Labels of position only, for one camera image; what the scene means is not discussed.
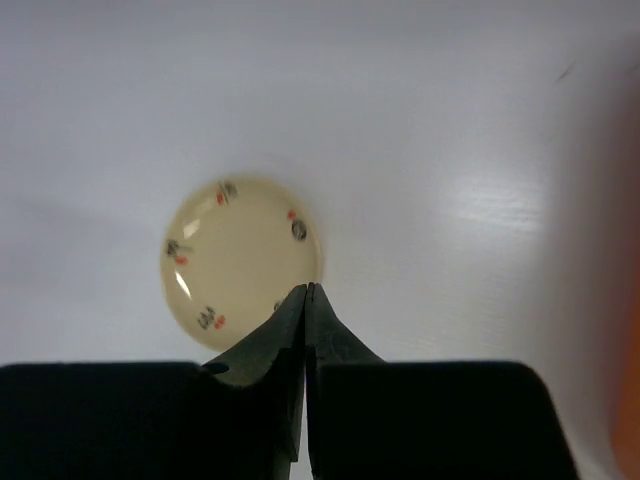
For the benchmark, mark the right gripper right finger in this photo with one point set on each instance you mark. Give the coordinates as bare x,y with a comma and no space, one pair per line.
373,419

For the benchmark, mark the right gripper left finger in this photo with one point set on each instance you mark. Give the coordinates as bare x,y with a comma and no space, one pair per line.
237,416

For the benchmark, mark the cream plate with black motifs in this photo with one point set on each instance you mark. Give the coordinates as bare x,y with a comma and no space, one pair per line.
232,252

